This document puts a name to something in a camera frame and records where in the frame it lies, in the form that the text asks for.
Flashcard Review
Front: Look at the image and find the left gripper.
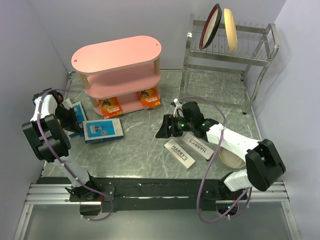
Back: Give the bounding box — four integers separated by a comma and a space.
55, 104, 83, 134

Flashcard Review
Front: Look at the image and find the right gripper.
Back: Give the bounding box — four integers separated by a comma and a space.
155, 114, 194, 138

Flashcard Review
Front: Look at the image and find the blue Harry's razor box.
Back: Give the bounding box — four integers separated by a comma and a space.
83, 118, 124, 144

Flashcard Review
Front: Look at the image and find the orange Gillette box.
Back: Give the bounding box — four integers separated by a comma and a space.
98, 97, 123, 119
137, 87, 161, 109

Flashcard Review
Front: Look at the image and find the pink three-tier shelf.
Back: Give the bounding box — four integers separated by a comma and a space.
71, 35, 162, 115

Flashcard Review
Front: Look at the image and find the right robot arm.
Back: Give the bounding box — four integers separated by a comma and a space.
155, 101, 286, 199

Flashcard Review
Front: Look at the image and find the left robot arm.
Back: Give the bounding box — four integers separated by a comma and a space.
22, 88, 100, 201

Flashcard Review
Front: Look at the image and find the blue razor box upper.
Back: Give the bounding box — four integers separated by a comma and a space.
63, 98, 87, 138

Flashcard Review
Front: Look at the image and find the white Harry's box left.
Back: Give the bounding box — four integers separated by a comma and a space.
164, 139, 196, 170

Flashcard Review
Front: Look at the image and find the white harry's box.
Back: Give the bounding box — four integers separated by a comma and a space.
182, 133, 214, 162
164, 139, 196, 170

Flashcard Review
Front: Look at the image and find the white Harry's box right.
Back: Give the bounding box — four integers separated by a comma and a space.
182, 133, 214, 162

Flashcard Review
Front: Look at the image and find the beige bowl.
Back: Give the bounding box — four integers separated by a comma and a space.
218, 147, 246, 170

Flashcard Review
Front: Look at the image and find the metal dish rack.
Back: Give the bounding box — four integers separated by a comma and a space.
179, 14, 280, 115

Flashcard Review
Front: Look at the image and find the dark red plate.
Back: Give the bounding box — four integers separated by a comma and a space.
199, 3, 222, 50

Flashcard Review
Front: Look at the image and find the cream yellow plate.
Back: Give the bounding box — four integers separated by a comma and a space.
223, 8, 238, 54

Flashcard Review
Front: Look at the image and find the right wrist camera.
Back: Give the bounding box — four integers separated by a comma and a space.
170, 98, 184, 117

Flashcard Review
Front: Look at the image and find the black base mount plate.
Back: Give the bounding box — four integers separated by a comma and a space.
37, 176, 251, 216

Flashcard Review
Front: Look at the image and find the aluminium rail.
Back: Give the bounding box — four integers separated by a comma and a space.
25, 181, 290, 205

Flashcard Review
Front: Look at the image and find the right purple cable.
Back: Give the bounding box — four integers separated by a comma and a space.
177, 96, 252, 224

